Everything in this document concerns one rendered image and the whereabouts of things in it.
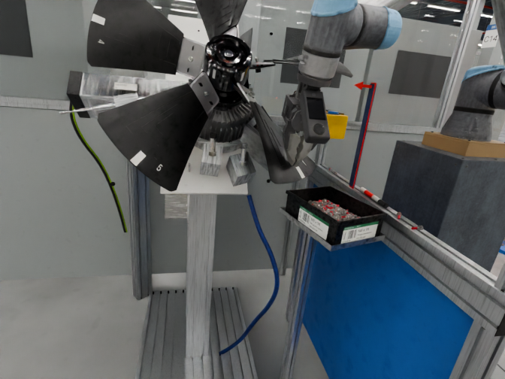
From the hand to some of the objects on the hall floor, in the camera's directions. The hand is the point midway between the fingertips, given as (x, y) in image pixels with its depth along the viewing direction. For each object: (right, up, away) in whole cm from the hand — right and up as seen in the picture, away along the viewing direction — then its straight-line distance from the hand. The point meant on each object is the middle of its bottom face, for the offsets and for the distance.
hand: (294, 162), depth 73 cm
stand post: (-34, -82, +56) cm, 105 cm away
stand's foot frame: (-36, -79, +65) cm, 108 cm away
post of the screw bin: (+1, -90, +44) cm, 100 cm away
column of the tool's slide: (-71, -65, +95) cm, 135 cm away
